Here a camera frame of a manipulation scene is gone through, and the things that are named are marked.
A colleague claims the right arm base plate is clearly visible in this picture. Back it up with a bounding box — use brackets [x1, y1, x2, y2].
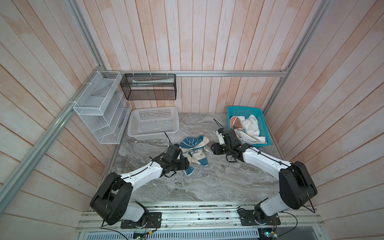
[237, 208, 281, 226]

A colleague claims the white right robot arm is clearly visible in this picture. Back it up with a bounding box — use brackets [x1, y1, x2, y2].
[211, 129, 318, 223]

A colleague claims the aluminium wall rail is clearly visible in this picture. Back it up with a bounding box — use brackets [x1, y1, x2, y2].
[1, 66, 104, 215]
[119, 70, 288, 77]

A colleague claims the multicolour lettered towel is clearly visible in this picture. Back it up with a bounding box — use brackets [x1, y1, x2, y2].
[235, 130, 267, 145]

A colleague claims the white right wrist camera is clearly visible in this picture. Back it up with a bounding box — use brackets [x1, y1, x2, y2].
[217, 132, 225, 145]

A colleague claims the white towel in basket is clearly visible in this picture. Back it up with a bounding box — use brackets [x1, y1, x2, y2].
[238, 115, 260, 137]

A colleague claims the blue and cream towel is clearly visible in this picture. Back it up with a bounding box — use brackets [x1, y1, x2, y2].
[180, 135, 210, 176]

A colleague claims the teal plastic basket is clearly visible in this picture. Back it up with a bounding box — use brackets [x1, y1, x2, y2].
[227, 106, 271, 148]

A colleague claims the aluminium wall rail back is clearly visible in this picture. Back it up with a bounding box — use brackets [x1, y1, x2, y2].
[119, 70, 288, 77]

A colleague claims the white wire mesh shelf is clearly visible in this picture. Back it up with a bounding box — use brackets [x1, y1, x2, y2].
[74, 71, 132, 145]

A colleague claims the red and white towel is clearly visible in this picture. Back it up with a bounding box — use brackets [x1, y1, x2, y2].
[229, 116, 245, 130]

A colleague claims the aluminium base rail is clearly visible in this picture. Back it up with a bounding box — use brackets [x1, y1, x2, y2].
[75, 200, 326, 233]

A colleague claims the black mesh wall basket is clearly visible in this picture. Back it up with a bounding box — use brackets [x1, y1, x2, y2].
[120, 73, 177, 101]

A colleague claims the aluminium wall rail left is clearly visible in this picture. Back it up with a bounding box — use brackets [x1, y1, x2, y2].
[1, 66, 104, 215]

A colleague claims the white plastic laundry basket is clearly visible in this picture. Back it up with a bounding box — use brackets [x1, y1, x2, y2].
[127, 107, 179, 141]

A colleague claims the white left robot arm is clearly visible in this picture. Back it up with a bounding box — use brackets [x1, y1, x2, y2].
[90, 144, 190, 228]

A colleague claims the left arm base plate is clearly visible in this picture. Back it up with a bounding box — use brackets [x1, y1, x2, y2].
[121, 212, 162, 230]

